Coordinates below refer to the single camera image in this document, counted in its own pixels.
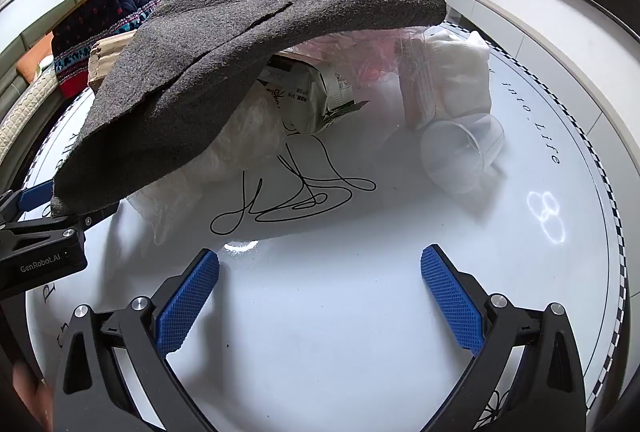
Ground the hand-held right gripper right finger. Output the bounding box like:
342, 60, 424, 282
421, 246, 586, 432

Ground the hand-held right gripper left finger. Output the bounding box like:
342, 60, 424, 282
52, 248, 221, 432

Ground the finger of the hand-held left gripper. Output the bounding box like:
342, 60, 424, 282
0, 211, 97, 258
0, 181, 55, 225

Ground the clear plastic cup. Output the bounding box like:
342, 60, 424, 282
420, 112, 506, 193

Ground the brown cardboard piece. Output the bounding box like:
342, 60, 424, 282
87, 34, 136, 89

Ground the grey felt cloth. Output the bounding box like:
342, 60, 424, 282
50, 0, 447, 218

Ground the quilted beige sofa mat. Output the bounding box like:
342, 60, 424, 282
0, 67, 66, 153

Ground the person's bare knee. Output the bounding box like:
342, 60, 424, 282
11, 357, 53, 430

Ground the dark green sofa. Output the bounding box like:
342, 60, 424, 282
0, 32, 56, 113

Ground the crumpled clear plastic bag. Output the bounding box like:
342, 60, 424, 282
125, 77, 291, 245

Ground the printed blanket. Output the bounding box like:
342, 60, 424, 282
50, 0, 183, 100

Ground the white plastic bag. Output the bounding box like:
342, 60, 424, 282
425, 24, 493, 118

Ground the printed white paper bag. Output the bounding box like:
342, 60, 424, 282
260, 52, 371, 135

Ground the pinkish clear plastic wrap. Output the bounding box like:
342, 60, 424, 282
295, 29, 406, 88

